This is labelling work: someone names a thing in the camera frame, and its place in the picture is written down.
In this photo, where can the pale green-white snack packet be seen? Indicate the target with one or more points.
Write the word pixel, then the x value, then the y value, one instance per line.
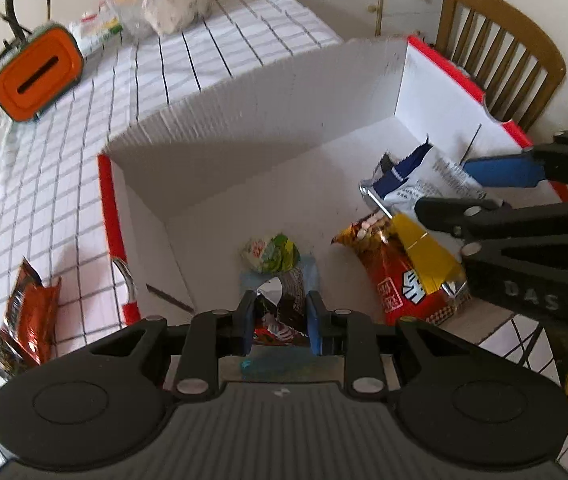
pixel 270 253

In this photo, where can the cream cabinet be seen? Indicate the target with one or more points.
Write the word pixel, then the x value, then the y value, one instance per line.
pixel 344 0

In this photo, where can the wooden slatted chair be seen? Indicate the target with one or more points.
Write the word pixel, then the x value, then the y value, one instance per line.
pixel 539 60

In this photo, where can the silver and black snack packet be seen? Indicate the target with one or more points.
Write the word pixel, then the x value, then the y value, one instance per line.
pixel 284 300

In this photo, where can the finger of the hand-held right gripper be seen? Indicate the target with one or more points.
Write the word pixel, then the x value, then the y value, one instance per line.
pixel 459 210
pixel 504 171

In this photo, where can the orange tissue box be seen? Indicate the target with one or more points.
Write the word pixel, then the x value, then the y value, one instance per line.
pixel 36 72

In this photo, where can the red snack packet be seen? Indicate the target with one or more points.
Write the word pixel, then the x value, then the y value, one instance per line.
pixel 389 282

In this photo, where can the white and blue snack packet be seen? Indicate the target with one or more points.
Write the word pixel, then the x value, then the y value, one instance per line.
pixel 424 180

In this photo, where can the green and white packet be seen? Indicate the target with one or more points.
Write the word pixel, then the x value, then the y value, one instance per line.
pixel 96 27

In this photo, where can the orange-red foil snack packet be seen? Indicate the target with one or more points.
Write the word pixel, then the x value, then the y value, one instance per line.
pixel 24 320

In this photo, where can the white checkered tablecloth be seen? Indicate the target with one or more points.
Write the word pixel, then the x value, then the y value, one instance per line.
pixel 64 185

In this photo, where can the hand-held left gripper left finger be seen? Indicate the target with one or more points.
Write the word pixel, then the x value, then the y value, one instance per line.
pixel 246 321

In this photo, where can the red and white cardboard box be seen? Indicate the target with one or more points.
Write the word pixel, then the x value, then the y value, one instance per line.
pixel 264 160

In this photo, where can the yellow snack packet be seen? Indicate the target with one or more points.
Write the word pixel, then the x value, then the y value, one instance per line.
pixel 429 260

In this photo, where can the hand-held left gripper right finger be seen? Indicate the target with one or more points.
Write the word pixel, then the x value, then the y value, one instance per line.
pixel 315 324

